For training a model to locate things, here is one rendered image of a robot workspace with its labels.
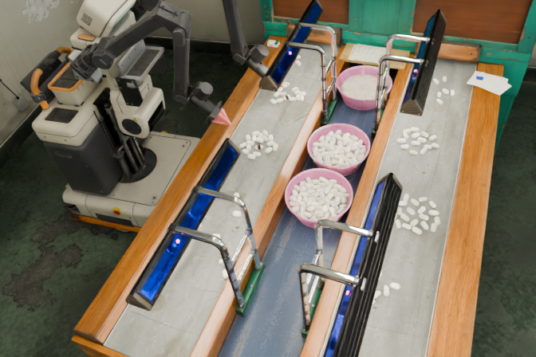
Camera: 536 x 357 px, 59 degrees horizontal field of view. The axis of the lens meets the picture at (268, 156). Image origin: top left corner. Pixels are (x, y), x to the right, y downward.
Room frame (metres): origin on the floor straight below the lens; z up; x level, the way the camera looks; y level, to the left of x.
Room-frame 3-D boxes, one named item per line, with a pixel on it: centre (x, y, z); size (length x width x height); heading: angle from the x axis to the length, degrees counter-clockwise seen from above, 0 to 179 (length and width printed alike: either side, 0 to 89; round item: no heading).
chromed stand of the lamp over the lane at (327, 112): (1.73, -0.25, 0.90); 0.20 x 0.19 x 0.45; 152
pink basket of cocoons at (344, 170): (1.40, -0.31, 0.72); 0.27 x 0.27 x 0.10
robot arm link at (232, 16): (1.89, 0.06, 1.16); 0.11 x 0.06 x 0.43; 157
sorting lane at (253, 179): (1.42, 0.07, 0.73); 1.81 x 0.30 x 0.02; 152
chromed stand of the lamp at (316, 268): (0.69, -0.15, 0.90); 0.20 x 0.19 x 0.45; 152
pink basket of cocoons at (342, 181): (1.16, -0.17, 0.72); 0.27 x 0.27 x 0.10
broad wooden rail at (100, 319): (1.52, 0.26, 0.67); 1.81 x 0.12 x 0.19; 152
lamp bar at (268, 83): (1.77, -0.19, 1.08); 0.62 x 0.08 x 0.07; 152
